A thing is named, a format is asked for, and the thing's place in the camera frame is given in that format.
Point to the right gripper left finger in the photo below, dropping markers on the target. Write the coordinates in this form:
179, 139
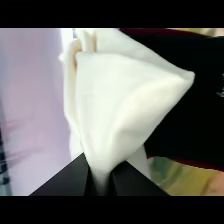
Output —
68, 180

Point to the cream T-shirt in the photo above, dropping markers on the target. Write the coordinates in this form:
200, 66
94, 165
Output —
120, 106

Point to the black garment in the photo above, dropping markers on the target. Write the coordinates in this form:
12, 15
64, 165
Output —
193, 100

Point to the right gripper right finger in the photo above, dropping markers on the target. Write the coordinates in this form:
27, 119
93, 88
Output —
133, 181

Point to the dark red garment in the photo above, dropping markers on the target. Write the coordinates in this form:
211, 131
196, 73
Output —
146, 32

